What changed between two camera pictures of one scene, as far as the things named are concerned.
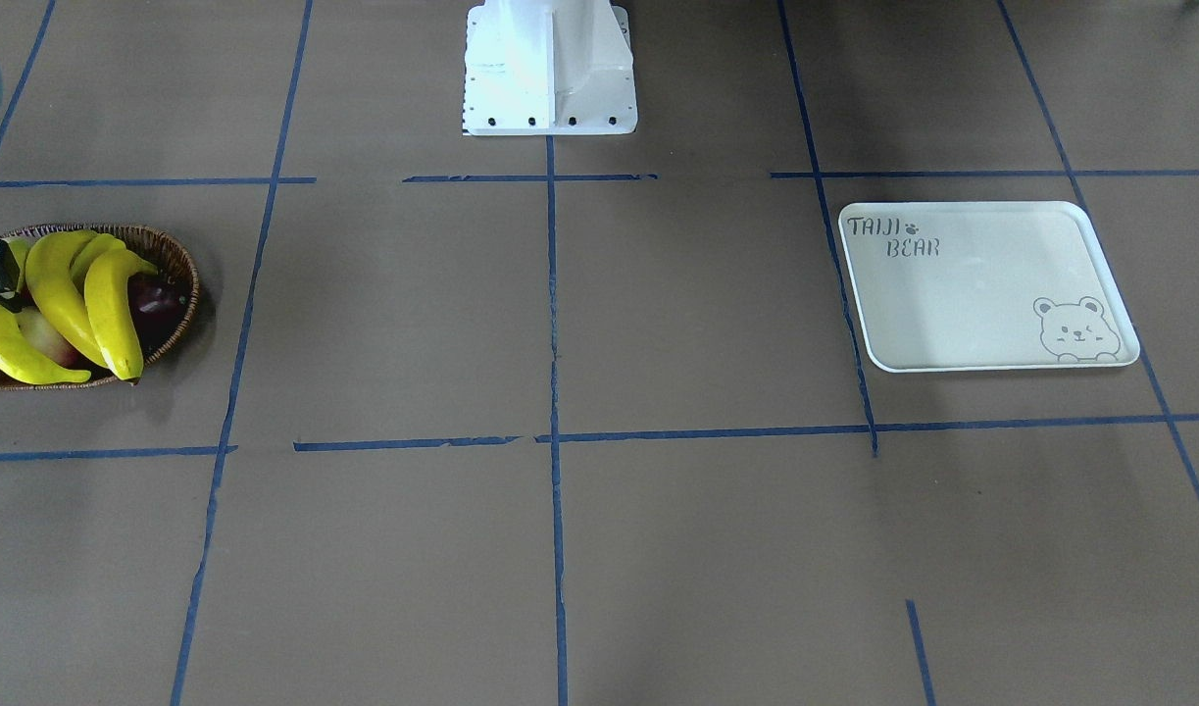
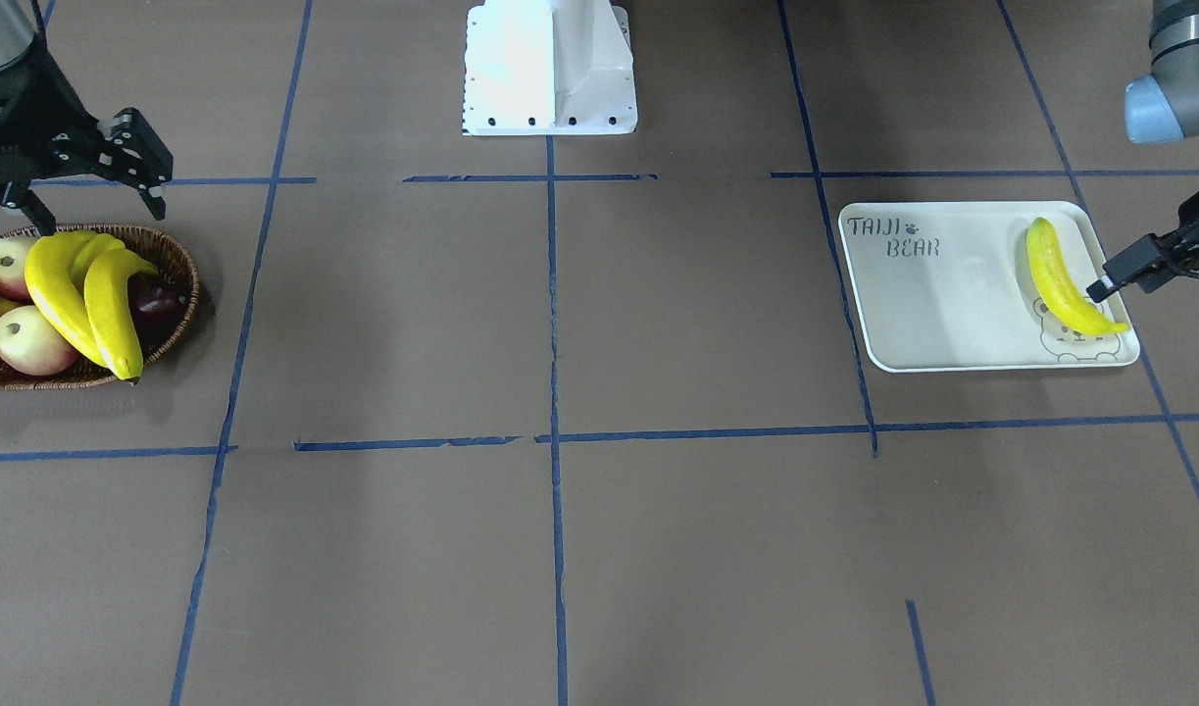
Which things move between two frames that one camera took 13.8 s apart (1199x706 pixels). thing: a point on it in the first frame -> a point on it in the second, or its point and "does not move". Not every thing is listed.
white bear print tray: [949, 286] does not move
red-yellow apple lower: [44, 338] does not move
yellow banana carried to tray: [15, 352] -> [1055, 275]
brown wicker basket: [155, 249] does not move
